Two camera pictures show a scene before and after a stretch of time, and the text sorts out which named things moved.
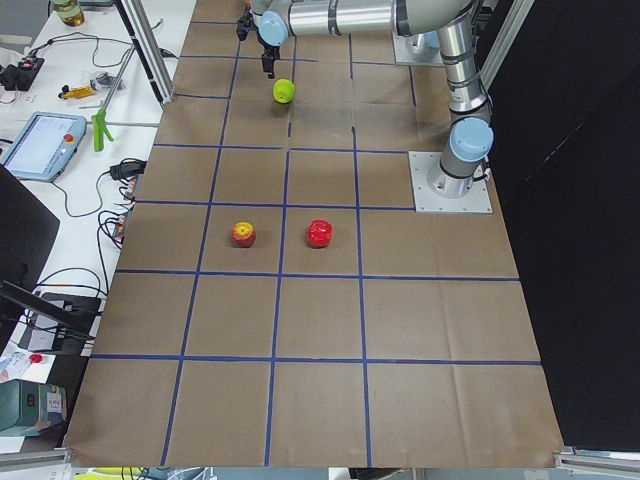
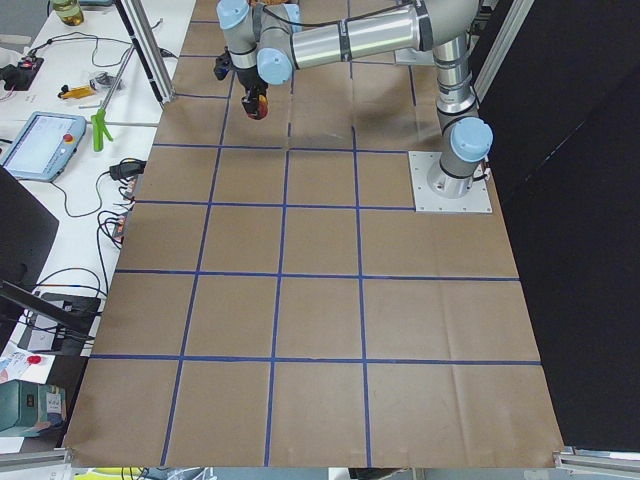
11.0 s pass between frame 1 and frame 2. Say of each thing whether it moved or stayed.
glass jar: stayed
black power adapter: stayed
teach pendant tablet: stayed
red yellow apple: moved
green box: stayed
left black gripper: moved
